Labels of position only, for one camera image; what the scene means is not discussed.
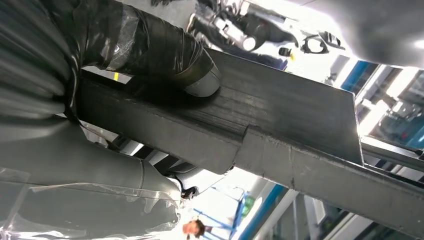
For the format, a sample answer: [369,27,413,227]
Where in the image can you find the robot body grey shell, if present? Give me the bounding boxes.
[296,0,424,69]

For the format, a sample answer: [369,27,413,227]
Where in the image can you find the person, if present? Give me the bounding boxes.
[181,218,215,240]

